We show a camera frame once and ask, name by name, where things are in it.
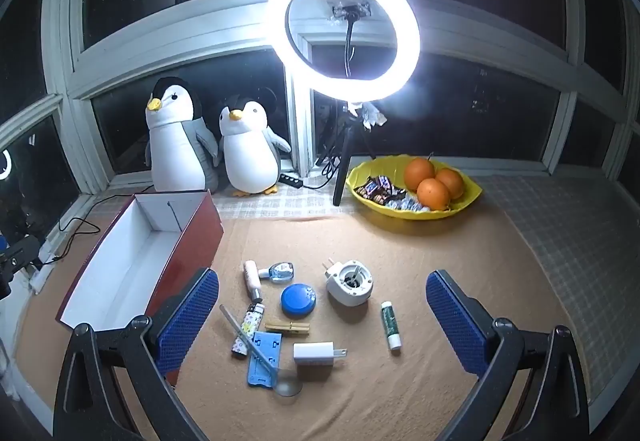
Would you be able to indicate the orange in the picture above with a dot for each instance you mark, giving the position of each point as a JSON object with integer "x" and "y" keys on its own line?
{"x": 419, "y": 173}
{"x": 451, "y": 182}
{"x": 433, "y": 193}

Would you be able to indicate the yellow leaf-shaped bowl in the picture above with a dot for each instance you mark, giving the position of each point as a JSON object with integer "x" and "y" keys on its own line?
{"x": 465, "y": 193}

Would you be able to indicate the white power strip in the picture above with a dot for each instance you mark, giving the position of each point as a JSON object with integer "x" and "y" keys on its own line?
{"x": 42, "y": 268}

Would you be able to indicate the red cardboard box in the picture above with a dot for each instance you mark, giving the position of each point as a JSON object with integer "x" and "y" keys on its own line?
{"x": 195, "y": 241}

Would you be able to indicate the blue eye drop bottle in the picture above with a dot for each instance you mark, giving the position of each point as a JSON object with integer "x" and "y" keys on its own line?
{"x": 280, "y": 272}

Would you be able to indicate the white round plug-in device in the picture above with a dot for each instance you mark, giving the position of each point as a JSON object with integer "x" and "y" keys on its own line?
{"x": 350, "y": 291}

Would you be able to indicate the clear plastic spoon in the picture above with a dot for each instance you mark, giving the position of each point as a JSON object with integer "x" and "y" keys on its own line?
{"x": 235, "y": 326}

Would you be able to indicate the large penguin plush toy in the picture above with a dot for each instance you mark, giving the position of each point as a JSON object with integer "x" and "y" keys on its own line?
{"x": 175, "y": 151}

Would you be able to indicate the tan blanket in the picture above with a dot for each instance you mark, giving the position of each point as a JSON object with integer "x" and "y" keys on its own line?
{"x": 400, "y": 246}

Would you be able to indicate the blue plastic phone stand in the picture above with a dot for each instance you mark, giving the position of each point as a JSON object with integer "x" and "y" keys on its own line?
{"x": 270, "y": 346}

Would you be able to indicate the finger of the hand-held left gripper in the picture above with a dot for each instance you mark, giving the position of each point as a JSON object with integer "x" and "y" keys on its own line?
{"x": 20, "y": 252}

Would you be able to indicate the white usb charger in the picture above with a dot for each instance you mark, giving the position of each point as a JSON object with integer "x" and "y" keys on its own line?
{"x": 312, "y": 354}

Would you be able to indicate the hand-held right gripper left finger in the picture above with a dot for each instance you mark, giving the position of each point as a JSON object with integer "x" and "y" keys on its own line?
{"x": 190, "y": 316}

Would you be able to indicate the white tube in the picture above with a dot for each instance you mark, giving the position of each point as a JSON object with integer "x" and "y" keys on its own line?
{"x": 251, "y": 276}

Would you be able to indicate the pile of wrapped candies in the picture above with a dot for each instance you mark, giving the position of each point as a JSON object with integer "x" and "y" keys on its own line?
{"x": 380, "y": 188}

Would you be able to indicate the small penguin plush toy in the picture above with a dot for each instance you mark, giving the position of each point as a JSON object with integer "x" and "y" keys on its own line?
{"x": 247, "y": 151}

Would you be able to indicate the black power strip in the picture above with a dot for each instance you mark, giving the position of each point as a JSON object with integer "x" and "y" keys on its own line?
{"x": 291, "y": 179}

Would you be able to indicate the checked cloth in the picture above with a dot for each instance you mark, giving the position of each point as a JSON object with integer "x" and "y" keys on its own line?
{"x": 525, "y": 201}

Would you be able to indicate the wooden clothespin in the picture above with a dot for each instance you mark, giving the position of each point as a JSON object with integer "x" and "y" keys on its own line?
{"x": 287, "y": 327}

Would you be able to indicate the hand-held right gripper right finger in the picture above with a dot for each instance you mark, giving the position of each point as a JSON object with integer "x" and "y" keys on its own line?
{"x": 457, "y": 321}

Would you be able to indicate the black gooseneck phone holder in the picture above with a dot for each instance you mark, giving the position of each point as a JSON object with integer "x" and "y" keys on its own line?
{"x": 348, "y": 46}

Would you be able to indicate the blue round lid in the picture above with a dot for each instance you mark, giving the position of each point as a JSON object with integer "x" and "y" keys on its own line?
{"x": 298, "y": 300}

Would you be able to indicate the patterned lighter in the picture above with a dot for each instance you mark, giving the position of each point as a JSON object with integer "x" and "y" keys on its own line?
{"x": 246, "y": 328}

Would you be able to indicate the crumpled clear tape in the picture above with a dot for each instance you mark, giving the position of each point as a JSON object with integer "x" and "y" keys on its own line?
{"x": 370, "y": 113}

